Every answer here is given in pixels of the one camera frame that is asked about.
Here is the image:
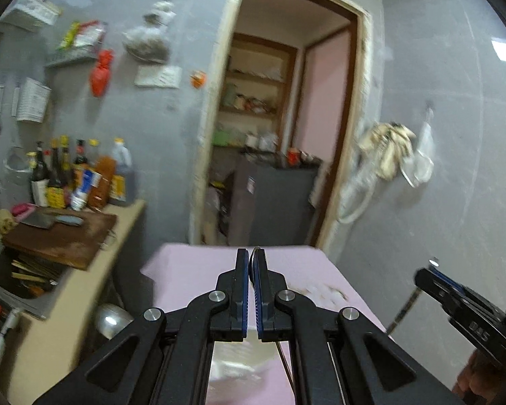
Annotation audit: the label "brown wooden stick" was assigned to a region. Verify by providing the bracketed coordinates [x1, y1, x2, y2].
[387, 288, 421, 335]

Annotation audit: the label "beige kitchen counter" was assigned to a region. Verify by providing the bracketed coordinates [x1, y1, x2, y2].
[8, 199, 147, 391]

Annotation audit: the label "person's right hand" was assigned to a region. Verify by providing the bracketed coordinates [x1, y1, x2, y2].
[453, 350, 504, 405]

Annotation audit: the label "grey cabinet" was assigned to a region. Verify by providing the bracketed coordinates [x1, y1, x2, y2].
[227, 153, 323, 247]

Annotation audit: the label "wooden cutting board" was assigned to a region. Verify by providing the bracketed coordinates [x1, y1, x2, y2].
[3, 209, 118, 271]

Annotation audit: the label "wooden door frame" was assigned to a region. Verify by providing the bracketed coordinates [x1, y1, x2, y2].
[189, 0, 372, 254]

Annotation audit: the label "large dark liquid jug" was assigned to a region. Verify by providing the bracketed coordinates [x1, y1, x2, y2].
[109, 137, 135, 207]

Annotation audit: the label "cream rubber gloves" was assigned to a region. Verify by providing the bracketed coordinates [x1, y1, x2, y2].
[358, 121, 417, 180]

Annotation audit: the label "white wall paper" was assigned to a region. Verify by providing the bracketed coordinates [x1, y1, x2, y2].
[134, 65, 183, 89]

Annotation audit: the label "bundle of chopsticks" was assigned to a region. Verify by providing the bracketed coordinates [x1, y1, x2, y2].
[10, 257, 59, 288]

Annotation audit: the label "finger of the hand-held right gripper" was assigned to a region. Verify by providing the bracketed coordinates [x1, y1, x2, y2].
[414, 264, 469, 317]

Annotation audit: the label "stainless steel sink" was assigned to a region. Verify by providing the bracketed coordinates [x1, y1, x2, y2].
[0, 240, 65, 309]

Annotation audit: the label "yellow loofah sponge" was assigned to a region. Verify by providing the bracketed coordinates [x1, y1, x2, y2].
[0, 209, 18, 235]

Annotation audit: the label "hanging strainer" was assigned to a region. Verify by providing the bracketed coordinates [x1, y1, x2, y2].
[3, 147, 33, 174]

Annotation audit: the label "steel cleaver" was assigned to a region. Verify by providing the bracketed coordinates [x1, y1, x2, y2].
[20, 211, 85, 231]

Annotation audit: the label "clear bag of dried goods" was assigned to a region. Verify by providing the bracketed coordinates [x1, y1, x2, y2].
[122, 0, 178, 64]

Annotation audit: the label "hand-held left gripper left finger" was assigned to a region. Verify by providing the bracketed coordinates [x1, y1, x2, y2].
[34, 248, 250, 405]

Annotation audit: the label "metal pot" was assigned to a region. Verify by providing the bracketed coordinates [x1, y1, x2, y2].
[94, 304, 134, 341]

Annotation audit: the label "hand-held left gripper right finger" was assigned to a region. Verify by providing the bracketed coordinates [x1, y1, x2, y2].
[251, 247, 469, 405]

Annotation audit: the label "wire rack with packets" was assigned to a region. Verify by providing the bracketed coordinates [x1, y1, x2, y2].
[46, 20, 109, 69]

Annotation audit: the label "red plastic bag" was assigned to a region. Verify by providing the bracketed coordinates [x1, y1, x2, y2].
[89, 49, 114, 97]

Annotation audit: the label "white slotted utensil holder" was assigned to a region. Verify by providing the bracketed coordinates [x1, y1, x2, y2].
[16, 78, 52, 124]

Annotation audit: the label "pink brush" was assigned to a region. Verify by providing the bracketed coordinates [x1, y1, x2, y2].
[11, 203, 37, 220]

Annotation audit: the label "white hose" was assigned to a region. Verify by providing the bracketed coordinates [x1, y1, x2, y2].
[338, 164, 379, 224]

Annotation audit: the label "row of sauce bottles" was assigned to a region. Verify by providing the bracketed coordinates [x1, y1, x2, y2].
[27, 135, 116, 212]

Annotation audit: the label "white wall basket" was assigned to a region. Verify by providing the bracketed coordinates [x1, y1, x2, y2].
[1, 0, 63, 32]

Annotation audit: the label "clear mesh bag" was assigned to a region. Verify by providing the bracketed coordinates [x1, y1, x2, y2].
[400, 121, 435, 189]

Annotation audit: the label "wooden shelf unit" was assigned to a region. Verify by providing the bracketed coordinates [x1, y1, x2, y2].
[213, 33, 298, 149]

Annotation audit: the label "pink floral tablecloth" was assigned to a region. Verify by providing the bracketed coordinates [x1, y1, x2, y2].
[141, 242, 395, 405]

